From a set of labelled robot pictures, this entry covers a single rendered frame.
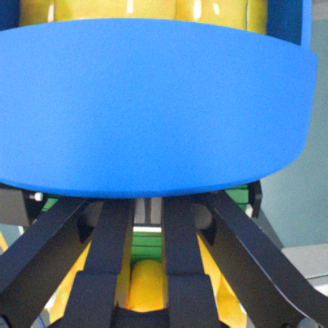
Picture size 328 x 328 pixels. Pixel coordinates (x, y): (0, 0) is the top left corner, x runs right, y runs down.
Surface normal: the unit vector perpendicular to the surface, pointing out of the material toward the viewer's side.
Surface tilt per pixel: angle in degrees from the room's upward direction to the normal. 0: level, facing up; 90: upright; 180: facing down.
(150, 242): 0
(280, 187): 0
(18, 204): 0
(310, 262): 90
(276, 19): 81
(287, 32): 91
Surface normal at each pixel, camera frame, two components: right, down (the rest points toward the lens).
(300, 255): 0.04, -0.92
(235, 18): 0.57, 0.33
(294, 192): 0.03, 0.38
